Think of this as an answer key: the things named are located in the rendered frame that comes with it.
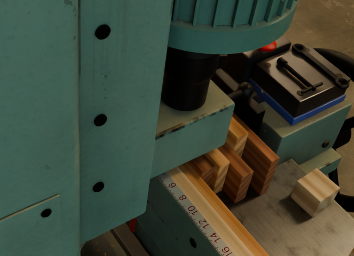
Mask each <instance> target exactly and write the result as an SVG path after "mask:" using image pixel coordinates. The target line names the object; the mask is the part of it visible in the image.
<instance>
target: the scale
mask: <svg viewBox="0 0 354 256"><path fill-rule="evenodd" d="M156 177H157V178H158V179H159V181H160V182H161V183H162V184H163V185H164V187H165V188H166V189H167V190H168V192H169V193H170V194H171V195H172V196H173V198H174V199H175V200H176V201H177V203H178V204H179V205H180V207H181V208H182V209H183V210H184V211H185V213H186V214H187V215H188V216H189V218H190V219H191V220H192V221H193V223H194V224H195V225H196V226H197V227H198V229H199V230H200V231H201V232H202V234H203V235H204V236H205V237H206V239H207V240H208V241H209V242H210V243H211V245H212V246H213V247H214V248H215V249H216V251H217V252H218V254H219V255H220V256H235V254H234V253H233V252H232V251H231V250H230V248H229V247H228V246H227V245H226V244H225V242H224V241H223V240H222V239H221V238H220V236H219V235H218V234H217V233H216V232H215V230H214V229H213V228H212V226H210V225H209V223H208V222H207V221H206V219H205V218H204V217H203V216H202V214H201V213H200V212H199V211H198V210H197V209H196V207H195V206H194V205H193V204H192V203H191V201H190V200H189V199H188V198H187V197H186V195H185V194H184V193H183V192H182V191H181V189H180V188H179V187H178V186H177V185H176V183H175V182H174V181H173V180H172V179H171V177H170V176H169V175H168V174H167V173H166V172H164V173H162V174H160V175H158V176H156Z"/></svg>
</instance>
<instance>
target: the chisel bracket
mask: <svg viewBox="0 0 354 256"><path fill-rule="evenodd" d="M234 107H235V103H234V102H233V101H232V100H231V99H230V98H229V97H228V96H227V95H226V94H225V93H224V92H223V91H222V90H221V89H220V88H219V87H218V86H217V85H216V84H215V83H214V82H213V81H212V80H211V79H210V83H209V88H208V93H207V96H206V100H205V103H204V104H203V105H202V106H201V107H200V108H198V109H196V110H193V111H179V110H175V109H173V108H171V107H169V106H167V105H166V104H165V103H164V102H163V101H162V99H161V100H160V108H159V116H158V123H157V128H156V136H155V144H154V152H153V160H152V167H151V175H150V179H151V178H153V177H155V176H158V175H160V174H162V173H164V172H166V171H168V170H171V169H173V168H175V167H177V166H179V165H181V164H184V163H186V162H188V161H190V160H193V159H195V158H196V157H199V156H201V155H203V154H206V153H208V152H210V151H212V150H214V149H216V148H218V147H221V146H222V145H224V143H225V141H226V138H227V134H228V130H229V126H230V122H231V119H232V114H233V111H234Z"/></svg>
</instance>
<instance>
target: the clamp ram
mask: <svg viewBox="0 0 354 256"><path fill-rule="evenodd" d="M211 80H212V81H213V82H214V83H215V84H216V85H217V86H218V87H219V88H220V89H221V90H222V91H223V92H224V93H225V94H226V95H228V94H230V93H231V92H233V91H235V90H237V89H238V86H239V85H238V84H237V83H236V82H235V81H234V80H233V79H232V78H231V77H230V76H229V75H228V74H227V73H226V72H225V71H224V70H223V69H221V68H220V69H217V70H216V72H215V74H214V76H213V77H212V78H211ZM262 102H264V99H263V98H262V97H261V96H260V95H255V96H253V97H249V98H247V99H244V98H242V97H240V98H238V99H236V100H234V103H235V107H234V111H233V112H234V113H235V114H236V115H237V116H238V117H239V118H240V119H241V120H242V121H243V122H244V123H245V124H246V125H247V126H248V127H249V128H250V129H251V130H252V131H253V132H254V133H255V134H256V135H257V136H258V133H259V129H260V126H261V123H262V120H263V117H264V114H265V109H264V108H263V107H262V106H261V105H260V103H262Z"/></svg>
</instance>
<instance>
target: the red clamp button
mask: <svg viewBox="0 0 354 256"><path fill-rule="evenodd" d="M276 46H277V43H276V41H274V42H272V43H271V44H268V45H266V46H264V47H262V48H258V49H259V50H261V51H263V52H271V51H274V50H275V49H276Z"/></svg>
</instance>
